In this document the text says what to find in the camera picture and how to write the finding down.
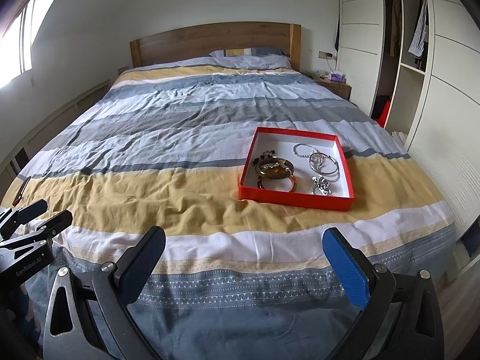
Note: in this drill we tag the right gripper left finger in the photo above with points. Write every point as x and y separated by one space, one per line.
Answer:
70 328

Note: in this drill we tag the red shallow box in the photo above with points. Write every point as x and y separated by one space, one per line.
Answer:
311 154

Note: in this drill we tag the grey striped pillow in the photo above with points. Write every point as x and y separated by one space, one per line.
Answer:
254 58

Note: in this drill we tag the wooden nightstand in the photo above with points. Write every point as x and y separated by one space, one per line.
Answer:
341 89

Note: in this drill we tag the dark brown bangle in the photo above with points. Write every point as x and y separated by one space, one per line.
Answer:
275 168

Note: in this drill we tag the amber translucent bangle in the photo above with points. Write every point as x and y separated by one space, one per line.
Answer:
287 184

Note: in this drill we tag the window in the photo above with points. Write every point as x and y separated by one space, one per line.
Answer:
16 42

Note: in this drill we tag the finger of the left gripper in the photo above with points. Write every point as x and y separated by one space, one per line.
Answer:
24 215
48 229

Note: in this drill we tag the wall power socket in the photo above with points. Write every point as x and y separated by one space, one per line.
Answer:
325 55

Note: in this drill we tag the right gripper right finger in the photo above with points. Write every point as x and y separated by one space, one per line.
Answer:
399 317

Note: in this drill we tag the white wardrobe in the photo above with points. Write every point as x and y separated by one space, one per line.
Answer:
435 99

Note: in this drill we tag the hanging striped shirt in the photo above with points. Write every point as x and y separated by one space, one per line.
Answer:
417 45

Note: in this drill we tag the striped duvet bed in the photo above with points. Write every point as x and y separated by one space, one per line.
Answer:
239 279

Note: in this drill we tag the purple tissue box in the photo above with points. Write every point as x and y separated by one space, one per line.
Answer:
338 77

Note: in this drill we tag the red object in wardrobe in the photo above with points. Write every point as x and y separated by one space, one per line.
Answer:
381 120

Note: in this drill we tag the wooden headboard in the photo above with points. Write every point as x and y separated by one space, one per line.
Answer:
200 40

